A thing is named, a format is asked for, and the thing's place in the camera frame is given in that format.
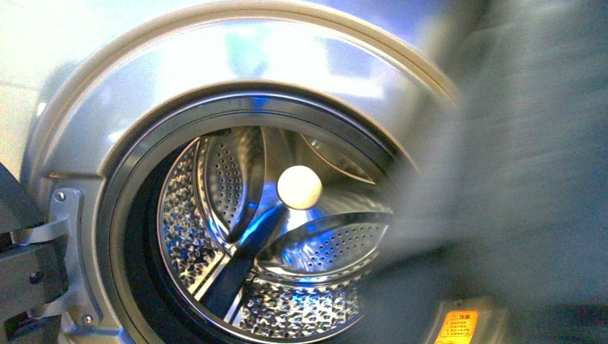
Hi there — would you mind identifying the dark navy garment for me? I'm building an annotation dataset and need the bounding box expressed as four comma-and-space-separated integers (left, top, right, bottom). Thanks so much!
347, 1, 607, 343

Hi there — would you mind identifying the dark washing machine door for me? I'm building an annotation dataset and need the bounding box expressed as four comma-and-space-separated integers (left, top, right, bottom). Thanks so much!
1, 166, 67, 343

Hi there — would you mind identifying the grey front-load washing machine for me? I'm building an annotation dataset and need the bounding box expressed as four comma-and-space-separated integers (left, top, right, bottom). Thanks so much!
1, 1, 485, 343

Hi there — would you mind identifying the grey door hinge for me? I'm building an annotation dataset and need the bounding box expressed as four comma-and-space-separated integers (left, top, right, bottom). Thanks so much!
13, 188, 103, 326

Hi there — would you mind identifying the steel perforated drum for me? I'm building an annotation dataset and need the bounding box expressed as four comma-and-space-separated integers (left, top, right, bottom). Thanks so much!
156, 126, 393, 343

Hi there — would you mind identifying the orange warning sticker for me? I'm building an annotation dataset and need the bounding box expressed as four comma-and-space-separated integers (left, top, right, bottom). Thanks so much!
434, 310, 479, 344

